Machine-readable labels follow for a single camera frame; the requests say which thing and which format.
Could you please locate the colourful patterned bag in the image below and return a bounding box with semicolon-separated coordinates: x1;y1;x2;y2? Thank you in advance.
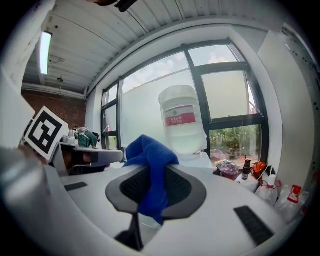
215;159;241;181

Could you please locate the fluorescent ceiling lamp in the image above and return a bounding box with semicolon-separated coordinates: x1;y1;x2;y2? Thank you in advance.
39;30;54;76

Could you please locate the clear bottle white cap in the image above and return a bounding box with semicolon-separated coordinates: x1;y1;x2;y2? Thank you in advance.
254;174;280;207

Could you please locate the clear water jug red label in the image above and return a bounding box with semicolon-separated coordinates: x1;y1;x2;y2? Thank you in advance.
158;84;209;155

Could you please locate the brown glass bottle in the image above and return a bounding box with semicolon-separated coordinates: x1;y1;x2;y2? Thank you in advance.
241;154;252;181

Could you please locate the blue cloth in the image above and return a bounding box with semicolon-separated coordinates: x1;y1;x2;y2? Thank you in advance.
122;134;180;225

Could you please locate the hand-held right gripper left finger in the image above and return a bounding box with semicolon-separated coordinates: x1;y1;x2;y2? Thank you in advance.
44;164;152;252

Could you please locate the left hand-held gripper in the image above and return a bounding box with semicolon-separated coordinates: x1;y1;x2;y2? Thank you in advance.
19;105;125;177

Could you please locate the orange tool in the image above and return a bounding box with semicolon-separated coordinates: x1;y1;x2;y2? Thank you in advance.
250;161;268;180

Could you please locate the white box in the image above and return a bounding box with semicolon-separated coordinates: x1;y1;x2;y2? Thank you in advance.
234;173;261;194

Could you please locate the white wall panel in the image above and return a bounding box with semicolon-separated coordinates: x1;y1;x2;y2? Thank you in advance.
256;29;316;187

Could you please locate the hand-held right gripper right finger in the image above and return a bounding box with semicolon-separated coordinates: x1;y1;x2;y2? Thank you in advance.
143;164;300;256

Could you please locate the clear bottle red cap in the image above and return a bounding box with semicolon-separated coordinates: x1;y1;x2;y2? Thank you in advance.
274;184;305;224

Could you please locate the white water dispenser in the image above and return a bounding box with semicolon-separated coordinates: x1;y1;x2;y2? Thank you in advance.
174;149;215;176

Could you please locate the black framed window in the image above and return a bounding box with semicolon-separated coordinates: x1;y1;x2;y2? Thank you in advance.
100;37;270;171

